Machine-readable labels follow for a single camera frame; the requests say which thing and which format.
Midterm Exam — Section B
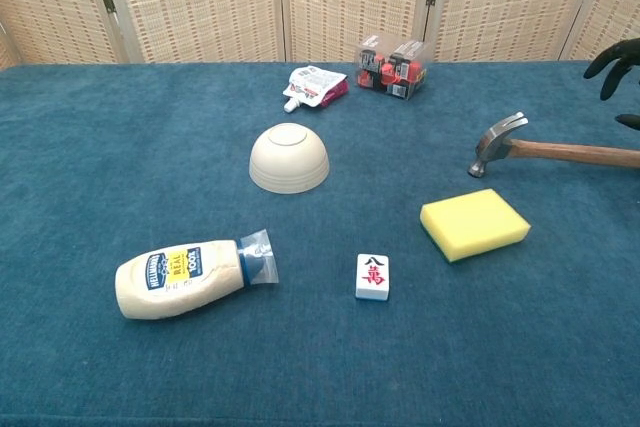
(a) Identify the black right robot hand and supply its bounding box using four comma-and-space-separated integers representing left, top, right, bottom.
583, 38, 640, 131

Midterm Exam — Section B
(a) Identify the wooden handle claw hammer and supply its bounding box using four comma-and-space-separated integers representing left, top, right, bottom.
467, 111, 640, 179

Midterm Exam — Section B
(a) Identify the yellow green sponge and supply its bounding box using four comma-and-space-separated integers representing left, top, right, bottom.
419, 188, 532, 264

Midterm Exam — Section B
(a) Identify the clear box of clips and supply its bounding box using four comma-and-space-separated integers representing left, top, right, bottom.
353, 34, 432, 102

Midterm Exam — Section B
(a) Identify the white pink spout pouch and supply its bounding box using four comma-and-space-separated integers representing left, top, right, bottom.
282, 64, 349, 114

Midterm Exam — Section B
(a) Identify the white mahjong tile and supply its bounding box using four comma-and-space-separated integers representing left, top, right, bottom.
355, 253, 391, 302

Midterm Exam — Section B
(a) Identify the cream upturned bowl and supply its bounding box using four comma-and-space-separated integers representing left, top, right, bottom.
248, 122, 331, 195

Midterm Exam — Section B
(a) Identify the woven folding screen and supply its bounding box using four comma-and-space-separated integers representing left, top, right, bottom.
0, 0, 640, 72

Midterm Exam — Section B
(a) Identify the blue table cloth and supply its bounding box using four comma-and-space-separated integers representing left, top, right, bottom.
0, 60, 640, 427

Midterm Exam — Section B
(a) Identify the mayonnaise squeeze bottle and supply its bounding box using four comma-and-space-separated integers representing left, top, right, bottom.
114, 228, 280, 321

